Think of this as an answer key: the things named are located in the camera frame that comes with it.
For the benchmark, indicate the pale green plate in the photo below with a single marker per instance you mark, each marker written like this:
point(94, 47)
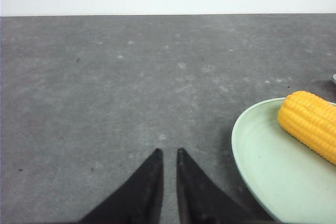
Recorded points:
point(291, 182)

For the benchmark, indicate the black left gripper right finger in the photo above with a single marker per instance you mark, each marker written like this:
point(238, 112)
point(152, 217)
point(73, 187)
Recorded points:
point(199, 199)

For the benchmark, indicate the yellow corn cob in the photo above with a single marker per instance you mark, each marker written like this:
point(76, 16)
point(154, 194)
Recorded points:
point(311, 120)

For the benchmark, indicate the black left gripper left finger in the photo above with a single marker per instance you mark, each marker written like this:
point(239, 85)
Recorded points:
point(138, 200)

